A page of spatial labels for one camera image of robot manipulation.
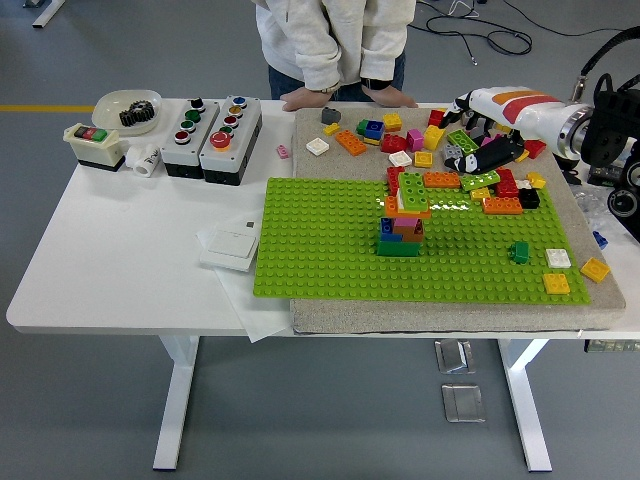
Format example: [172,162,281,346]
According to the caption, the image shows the white pipe tee fitting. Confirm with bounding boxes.
[124,143,162,179]

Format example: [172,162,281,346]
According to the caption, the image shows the white bowl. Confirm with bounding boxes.
[92,88,164,137]

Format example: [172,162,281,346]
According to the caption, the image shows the emergency stop control box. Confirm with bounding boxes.
[199,94,264,186]

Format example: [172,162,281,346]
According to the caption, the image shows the green studded baseplate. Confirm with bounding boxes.
[253,177,591,305]

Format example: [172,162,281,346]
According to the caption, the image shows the lime long toy brick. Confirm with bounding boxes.
[398,171,432,211]
[459,169,501,194]
[446,128,480,154]

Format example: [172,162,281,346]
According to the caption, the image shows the blue green yellow brick stack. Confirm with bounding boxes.
[355,118,386,147]

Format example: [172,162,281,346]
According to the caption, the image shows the white wall switch plate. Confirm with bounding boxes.
[198,227,260,274]

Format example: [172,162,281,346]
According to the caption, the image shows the person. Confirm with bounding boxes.
[254,0,419,112]

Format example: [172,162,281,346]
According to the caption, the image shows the person's left hand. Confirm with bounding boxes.
[362,87,419,109]

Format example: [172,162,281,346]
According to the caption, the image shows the orange long toy brick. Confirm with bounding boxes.
[384,195,433,220]
[423,171,462,189]
[482,196,524,215]
[334,129,370,157]

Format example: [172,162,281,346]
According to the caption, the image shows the silver floor socket plate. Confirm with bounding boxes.
[433,338,476,375]
[440,382,487,425]

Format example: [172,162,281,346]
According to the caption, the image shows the black metal gears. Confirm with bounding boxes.
[118,99,156,132]

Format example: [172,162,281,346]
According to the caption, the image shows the person's right hand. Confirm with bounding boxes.
[280,88,317,112]

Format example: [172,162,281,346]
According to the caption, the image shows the long black floor cable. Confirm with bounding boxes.
[504,0,640,37]

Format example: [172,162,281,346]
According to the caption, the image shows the white table leg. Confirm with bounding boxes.
[497,337,554,474]
[152,334,201,471]

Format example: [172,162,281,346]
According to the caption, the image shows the brown toy brick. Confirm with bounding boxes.
[393,220,425,245]

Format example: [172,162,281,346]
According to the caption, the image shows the dark keyed panel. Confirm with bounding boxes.
[583,338,640,354]

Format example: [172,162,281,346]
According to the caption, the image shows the grey-brown mat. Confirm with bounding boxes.
[290,106,628,335]

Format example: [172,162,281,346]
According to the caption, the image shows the white paper sheet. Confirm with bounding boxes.
[195,214,294,345]

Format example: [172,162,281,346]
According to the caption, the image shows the three-button control box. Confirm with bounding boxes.
[159,98,221,180]

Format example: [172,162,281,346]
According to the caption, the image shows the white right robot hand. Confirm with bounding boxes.
[439,86,574,175]

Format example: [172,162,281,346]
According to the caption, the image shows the green square toy brick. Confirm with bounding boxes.
[375,239,420,258]

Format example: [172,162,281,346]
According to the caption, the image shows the blue toy brick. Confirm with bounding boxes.
[378,217,403,243]

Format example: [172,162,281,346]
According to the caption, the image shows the white red-green switch box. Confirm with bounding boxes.
[63,122,127,174]

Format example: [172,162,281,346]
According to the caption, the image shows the white furniture foot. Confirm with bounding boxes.
[32,0,66,29]

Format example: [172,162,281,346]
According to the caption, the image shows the clear plastic bag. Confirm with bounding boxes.
[573,187,616,232]

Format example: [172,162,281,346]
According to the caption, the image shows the looped black floor cable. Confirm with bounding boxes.
[412,0,532,67]

